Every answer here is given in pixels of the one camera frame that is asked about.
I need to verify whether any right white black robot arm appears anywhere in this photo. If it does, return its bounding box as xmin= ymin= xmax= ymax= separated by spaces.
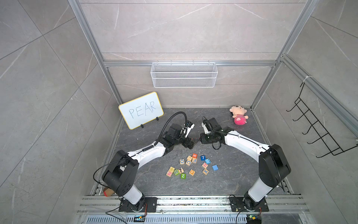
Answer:
xmin=200 ymin=117 xmax=291 ymax=211

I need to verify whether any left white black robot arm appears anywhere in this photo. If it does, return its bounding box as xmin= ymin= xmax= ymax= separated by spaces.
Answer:
xmin=93 ymin=111 xmax=196 ymax=212

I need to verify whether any whiteboard with PEAR writing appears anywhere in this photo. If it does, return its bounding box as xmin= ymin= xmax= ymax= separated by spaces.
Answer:
xmin=118 ymin=91 xmax=164 ymax=130

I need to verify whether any plain blue block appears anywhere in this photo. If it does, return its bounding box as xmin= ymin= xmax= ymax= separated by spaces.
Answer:
xmin=212 ymin=165 xmax=219 ymax=171

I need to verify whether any pink plush doll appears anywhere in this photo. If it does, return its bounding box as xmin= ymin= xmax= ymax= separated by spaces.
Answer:
xmin=229 ymin=105 xmax=249 ymax=126

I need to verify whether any plaid plush toy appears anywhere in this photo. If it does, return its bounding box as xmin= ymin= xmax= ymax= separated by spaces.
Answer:
xmin=103 ymin=187 xmax=115 ymax=197

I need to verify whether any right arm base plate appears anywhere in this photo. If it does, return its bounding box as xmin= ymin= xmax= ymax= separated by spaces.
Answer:
xmin=228 ymin=195 xmax=269 ymax=212

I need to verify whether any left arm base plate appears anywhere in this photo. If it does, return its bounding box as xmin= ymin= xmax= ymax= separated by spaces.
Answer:
xmin=118 ymin=197 xmax=158 ymax=212

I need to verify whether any white wire mesh basket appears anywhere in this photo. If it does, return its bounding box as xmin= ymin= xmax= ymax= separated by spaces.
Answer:
xmin=151 ymin=62 xmax=218 ymax=88

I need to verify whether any black wire hook rack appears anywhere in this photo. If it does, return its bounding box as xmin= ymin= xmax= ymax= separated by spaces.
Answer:
xmin=286 ymin=82 xmax=358 ymax=158

